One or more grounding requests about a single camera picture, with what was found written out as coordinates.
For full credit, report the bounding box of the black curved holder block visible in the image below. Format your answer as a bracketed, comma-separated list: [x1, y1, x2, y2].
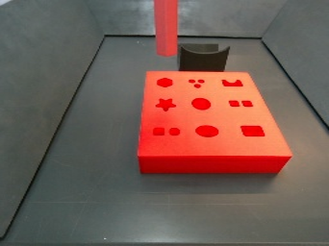
[178, 43, 230, 72]

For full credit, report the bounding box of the red shape-sorting block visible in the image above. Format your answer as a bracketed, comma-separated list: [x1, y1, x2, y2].
[138, 71, 292, 173]

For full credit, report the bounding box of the red hexagonal peg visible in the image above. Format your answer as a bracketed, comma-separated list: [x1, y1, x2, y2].
[154, 0, 178, 57]

